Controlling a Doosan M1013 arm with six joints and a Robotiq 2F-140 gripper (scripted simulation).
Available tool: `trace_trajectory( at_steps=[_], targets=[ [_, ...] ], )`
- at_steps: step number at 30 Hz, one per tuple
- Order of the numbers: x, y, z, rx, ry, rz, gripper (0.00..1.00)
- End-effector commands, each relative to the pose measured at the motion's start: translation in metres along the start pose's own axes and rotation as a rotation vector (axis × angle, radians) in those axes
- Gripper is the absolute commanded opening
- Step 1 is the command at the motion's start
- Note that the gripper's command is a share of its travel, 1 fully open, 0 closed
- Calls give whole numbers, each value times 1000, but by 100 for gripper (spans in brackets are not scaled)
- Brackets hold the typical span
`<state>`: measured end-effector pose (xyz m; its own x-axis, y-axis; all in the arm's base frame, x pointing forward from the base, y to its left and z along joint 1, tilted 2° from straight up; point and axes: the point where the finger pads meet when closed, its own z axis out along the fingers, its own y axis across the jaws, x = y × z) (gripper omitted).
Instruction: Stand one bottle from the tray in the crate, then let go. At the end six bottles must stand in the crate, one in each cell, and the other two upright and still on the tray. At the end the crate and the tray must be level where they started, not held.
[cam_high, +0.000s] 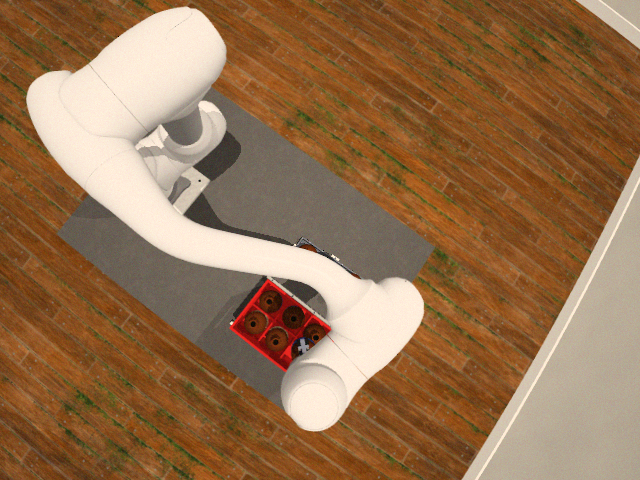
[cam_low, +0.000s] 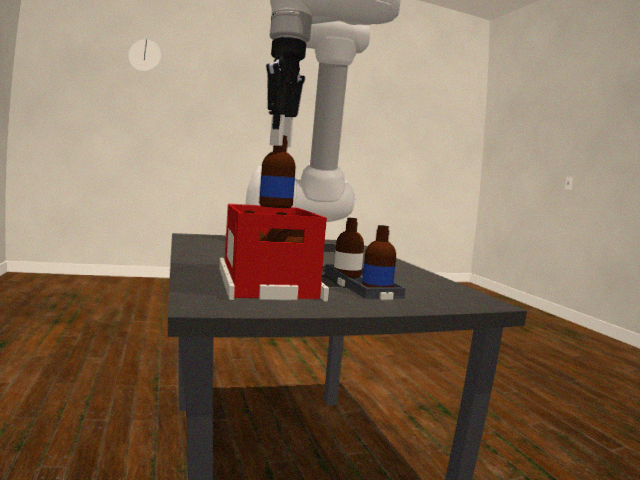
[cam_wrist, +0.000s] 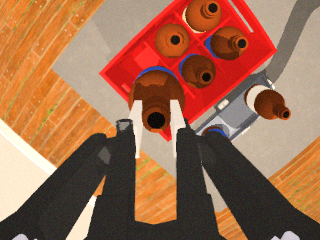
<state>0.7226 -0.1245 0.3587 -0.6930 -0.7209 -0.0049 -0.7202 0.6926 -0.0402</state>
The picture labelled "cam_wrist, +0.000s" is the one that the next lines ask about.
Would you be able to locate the red plastic crate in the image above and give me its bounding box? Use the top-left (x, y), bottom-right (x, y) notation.
top-left (99, 0), bottom-right (277, 124)

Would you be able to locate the grey rectangular tray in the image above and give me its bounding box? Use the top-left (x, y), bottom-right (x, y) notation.
top-left (195, 72), bottom-right (275, 142)

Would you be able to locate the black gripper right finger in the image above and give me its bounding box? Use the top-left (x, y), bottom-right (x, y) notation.
top-left (170, 100), bottom-right (320, 240)

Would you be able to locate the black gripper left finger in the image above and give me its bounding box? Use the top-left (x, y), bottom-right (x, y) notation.
top-left (0, 100), bottom-right (143, 240)

